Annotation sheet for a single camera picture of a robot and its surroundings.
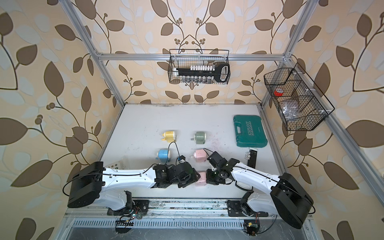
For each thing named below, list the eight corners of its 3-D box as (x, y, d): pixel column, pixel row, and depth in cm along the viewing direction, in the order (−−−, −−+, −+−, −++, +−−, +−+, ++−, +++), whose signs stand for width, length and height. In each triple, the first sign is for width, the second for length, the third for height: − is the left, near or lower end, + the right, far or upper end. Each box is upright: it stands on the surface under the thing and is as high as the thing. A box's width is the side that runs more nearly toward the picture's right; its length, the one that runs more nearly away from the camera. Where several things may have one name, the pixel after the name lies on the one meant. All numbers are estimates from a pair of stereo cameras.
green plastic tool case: (237, 148, 98) (239, 143, 93) (232, 119, 114) (233, 113, 109) (267, 148, 98) (270, 143, 93) (257, 119, 114) (260, 113, 109)
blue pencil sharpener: (157, 162, 92) (154, 156, 86) (158, 155, 95) (155, 149, 89) (170, 162, 92) (168, 156, 86) (171, 155, 95) (169, 149, 89)
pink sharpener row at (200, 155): (192, 158, 93) (192, 153, 87) (199, 151, 96) (199, 146, 90) (201, 165, 90) (201, 160, 84) (207, 157, 93) (208, 152, 88)
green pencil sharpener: (193, 141, 101) (193, 135, 95) (199, 135, 104) (199, 129, 98) (201, 147, 98) (201, 141, 92) (207, 140, 101) (207, 134, 95)
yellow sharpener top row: (163, 143, 100) (161, 136, 94) (164, 137, 103) (162, 131, 97) (175, 143, 100) (174, 136, 94) (176, 137, 103) (174, 131, 97)
